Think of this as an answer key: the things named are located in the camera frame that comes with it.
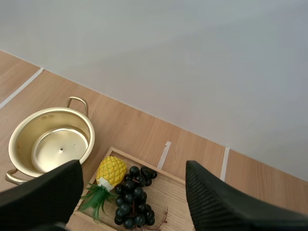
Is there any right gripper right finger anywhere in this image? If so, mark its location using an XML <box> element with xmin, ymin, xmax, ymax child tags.
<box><xmin>185</xmin><ymin>160</ymin><xmax>308</xmax><ymax>231</ymax></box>

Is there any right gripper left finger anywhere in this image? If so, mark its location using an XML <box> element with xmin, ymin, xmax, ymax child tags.
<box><xmin>0</xmin><ymin>159</ymin><xmax>84</xmax><ymax>231</ymax></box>

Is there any bunch of dark toy grapes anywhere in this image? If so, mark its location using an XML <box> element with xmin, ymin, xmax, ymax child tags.
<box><xmin>114</xmin><ymin>165</ymin><xmax>169</xmax><ymax>231</ymax></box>

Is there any shallow wooden tray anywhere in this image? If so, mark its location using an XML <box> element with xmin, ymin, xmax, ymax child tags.
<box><xmin>64</xmin><ymin>146</ymin><xmax>196</xmax><ymax>231</ymax></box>

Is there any yellow toy pineapple green crown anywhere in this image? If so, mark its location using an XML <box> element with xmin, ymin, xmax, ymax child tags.
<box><xmin>78</xmin><ymin>155</ymin><xmax>128</xmax><ymax>223</ymax></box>

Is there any gold pot with two handles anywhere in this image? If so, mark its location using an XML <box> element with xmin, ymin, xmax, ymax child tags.
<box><xmin>5</xmin><ymin>96</ymin><xmax>96</xmax><ymax>186</ymax></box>

